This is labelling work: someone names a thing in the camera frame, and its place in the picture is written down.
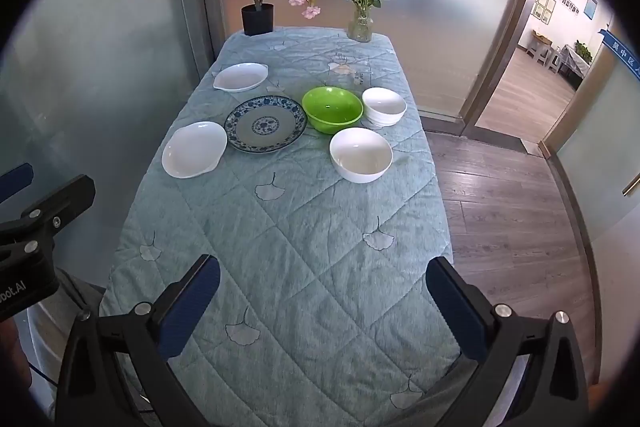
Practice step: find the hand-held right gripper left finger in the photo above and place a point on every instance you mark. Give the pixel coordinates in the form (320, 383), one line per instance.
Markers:
(192, 307)

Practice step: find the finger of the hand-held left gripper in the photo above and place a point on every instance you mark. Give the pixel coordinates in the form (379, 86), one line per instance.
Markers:
(70, 197)
(15, 181)

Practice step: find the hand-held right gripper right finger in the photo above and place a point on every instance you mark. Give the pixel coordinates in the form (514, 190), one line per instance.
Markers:
(457, 312)

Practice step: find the white eared plate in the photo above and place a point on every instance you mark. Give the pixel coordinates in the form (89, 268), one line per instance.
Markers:
(192, 150)
(240, 77)

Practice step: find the large white bowl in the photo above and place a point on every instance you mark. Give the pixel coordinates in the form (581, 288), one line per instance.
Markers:
(360, 154)

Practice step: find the blue patterned plate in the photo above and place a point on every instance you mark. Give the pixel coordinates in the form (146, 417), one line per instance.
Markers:
(265, 125)

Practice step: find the small white bowl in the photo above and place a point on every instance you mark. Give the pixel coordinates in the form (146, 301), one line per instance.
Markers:
(384, 123)
(384, 102)

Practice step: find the green plastic bowl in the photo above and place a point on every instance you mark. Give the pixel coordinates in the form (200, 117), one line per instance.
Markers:
(332, 109)

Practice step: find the teal quilted tablecloth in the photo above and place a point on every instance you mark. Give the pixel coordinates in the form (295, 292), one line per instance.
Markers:
(300, 257)

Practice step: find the white stool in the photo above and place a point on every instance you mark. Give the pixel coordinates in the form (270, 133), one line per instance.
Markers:
(539, 47)
(551, 59)

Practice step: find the cloth covered side table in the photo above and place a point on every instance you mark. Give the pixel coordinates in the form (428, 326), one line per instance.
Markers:
(575, 64)

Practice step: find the green potted plant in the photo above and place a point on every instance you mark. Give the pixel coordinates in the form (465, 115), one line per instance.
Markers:
(584, 51)

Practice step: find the glass vase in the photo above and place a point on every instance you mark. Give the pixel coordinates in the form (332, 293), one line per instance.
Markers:
(360, 27)

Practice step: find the blue door sign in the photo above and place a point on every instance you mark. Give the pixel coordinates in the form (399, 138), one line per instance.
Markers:
(622, 54)

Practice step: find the framed wall pictures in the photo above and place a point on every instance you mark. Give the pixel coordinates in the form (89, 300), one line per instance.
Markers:
(544, 7)

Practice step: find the blue wall poster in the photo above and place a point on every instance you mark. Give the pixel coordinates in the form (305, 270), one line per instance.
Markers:
(591, 6)

